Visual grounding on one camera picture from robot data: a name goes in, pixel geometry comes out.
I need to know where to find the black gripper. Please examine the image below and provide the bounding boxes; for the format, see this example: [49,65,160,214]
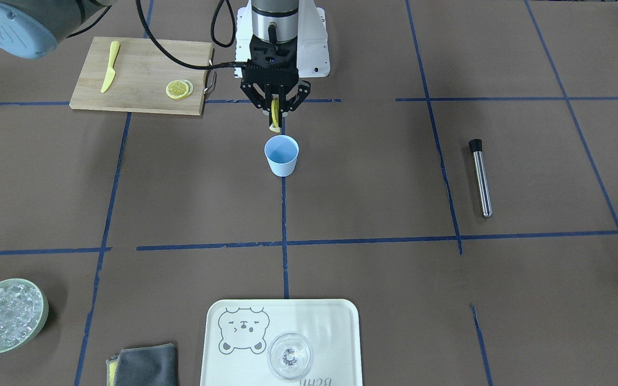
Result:
[240,42,311,116]

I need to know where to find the lemon slice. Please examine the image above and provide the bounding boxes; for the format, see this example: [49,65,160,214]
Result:
[181,80,194,97]
[165,80,187,100]
[268,96,282,134]

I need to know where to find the steel muddler black tip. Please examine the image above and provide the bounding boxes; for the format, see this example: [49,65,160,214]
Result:
[468,138,493,218]

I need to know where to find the blue paper cup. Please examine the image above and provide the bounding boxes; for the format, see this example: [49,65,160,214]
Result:
[264,135,299,177]

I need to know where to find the bamboo cutting board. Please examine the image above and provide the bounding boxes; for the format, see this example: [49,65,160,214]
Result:
[69,36,209,116]

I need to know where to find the yellow plastic knife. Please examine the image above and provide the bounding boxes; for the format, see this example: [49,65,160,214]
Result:
[100,41,121,93]

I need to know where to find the cream bear print tray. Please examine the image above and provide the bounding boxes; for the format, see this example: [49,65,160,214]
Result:
[200,300,363,385]

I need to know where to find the clear wine glass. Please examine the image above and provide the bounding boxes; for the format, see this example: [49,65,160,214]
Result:
[268,332,314,381]

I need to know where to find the folded grey cloth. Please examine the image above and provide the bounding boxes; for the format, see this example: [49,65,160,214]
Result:
[106,344,179,385]

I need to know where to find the green bowl of ice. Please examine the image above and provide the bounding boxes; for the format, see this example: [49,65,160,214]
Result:
[0,278,49,354]

